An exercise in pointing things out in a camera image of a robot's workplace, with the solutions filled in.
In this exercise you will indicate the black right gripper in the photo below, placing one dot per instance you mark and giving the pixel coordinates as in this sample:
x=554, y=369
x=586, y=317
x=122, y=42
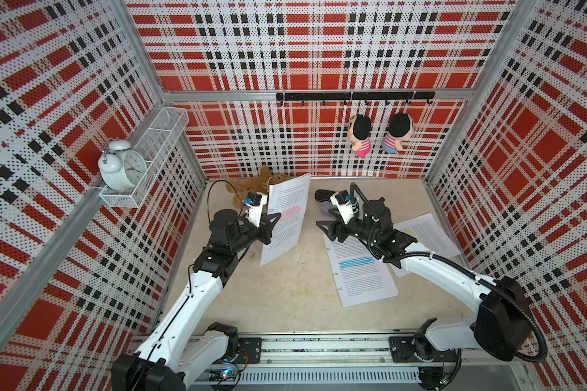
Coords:
x=335, y=225

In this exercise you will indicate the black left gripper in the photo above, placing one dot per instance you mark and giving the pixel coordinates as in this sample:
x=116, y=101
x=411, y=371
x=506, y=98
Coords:
x=267, y=224

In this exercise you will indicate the document with pink highlight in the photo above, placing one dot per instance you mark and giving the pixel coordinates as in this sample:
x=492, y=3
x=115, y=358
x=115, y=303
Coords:
x=290, y=199

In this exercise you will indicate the document with yellow highlight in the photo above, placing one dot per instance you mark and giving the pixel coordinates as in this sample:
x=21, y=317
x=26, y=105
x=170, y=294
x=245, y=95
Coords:
x=429, y=233

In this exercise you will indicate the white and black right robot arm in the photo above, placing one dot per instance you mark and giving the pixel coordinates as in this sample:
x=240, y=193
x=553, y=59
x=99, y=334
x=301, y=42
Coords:
x=501, y=324

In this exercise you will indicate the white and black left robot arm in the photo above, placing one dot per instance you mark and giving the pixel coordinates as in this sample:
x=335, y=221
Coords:
x=166, y=360

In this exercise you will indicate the grey glasses case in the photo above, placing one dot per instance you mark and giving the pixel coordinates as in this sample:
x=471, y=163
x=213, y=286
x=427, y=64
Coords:
x=328, y=209

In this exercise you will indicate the black glasses case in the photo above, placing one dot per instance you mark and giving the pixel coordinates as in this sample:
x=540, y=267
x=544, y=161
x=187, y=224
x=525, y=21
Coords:
x=323, y=195

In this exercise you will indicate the brown teddy bear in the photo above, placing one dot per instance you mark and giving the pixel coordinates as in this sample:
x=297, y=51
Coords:
x=239, y=188

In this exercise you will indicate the document with blue highlight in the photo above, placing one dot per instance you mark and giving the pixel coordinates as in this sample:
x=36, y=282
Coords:
x=358, y=276

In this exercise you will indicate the doll with pink striped shirt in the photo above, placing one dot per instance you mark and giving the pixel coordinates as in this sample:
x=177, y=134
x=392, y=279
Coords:
x=358, y=133

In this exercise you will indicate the doll with blue trousers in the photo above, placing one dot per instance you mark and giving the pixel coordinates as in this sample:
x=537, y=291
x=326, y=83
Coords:
x=400, y=129

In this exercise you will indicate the green circuit board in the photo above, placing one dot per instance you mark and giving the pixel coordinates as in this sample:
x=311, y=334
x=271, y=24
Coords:
x=223, y=375

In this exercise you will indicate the white alarm clock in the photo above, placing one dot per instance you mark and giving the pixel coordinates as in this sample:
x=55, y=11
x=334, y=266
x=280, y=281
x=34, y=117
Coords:
x=121, y=167

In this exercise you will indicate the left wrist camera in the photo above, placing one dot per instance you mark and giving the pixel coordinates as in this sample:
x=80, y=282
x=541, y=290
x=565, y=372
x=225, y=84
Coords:
x=254, y=203

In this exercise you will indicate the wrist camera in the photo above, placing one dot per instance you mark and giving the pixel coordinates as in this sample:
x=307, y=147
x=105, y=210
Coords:
x=346, y=204
x=254, y=203

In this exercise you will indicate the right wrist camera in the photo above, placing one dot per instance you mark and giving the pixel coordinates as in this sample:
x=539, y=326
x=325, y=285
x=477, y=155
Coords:
x=346, y=204

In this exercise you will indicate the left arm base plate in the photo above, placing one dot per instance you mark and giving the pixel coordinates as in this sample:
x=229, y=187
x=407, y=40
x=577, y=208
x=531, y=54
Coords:
x=248, y=351

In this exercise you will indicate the black hook rail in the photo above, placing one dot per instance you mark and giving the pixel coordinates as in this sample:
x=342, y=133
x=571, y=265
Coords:
x=354, y=96

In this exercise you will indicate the aluminium front rail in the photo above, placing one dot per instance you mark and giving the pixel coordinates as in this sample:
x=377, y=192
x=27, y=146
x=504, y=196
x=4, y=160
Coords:
x=362, y=358

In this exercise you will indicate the white wire mesh shelf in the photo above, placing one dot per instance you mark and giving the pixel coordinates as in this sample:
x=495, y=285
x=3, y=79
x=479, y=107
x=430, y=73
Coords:
x=155, y=144

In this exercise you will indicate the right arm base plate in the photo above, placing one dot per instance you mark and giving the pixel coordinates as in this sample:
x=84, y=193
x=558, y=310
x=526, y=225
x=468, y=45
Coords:
x=408, y=349

